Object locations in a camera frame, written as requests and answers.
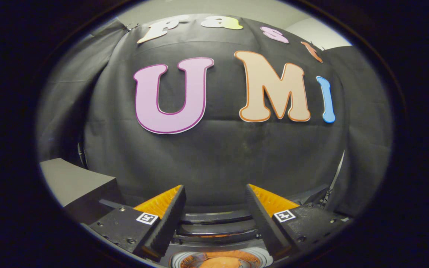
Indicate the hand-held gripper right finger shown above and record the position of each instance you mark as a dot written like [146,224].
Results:
[263,219]

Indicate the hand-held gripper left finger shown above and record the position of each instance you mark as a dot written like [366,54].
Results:
[171,219]

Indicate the orange cloth garment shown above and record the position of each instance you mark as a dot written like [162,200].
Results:
[218,262]

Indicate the black backdrop cloth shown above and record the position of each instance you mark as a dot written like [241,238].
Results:
[218,160]

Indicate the black metal backdrop stand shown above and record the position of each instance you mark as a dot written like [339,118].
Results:
[339,167]
[81,154]

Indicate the grey cabinet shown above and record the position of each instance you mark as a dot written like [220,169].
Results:
[69,178]

